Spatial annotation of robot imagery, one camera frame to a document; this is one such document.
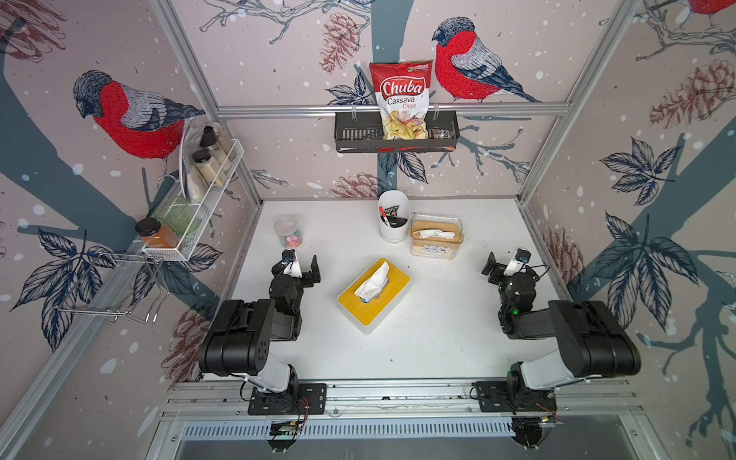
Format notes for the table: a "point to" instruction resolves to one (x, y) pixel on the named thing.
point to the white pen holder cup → (393, 197)
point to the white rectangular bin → (377, 324)
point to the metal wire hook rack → (118, 285)
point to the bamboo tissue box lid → (445, 226)
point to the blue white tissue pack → (373, 287)
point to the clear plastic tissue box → (433, 250)
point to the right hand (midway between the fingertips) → (504, 254)
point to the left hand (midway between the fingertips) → (304, 251)
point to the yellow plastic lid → (368, 311)
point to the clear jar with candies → (289, 234)
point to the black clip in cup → (392, 218)
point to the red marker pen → (383, 216)
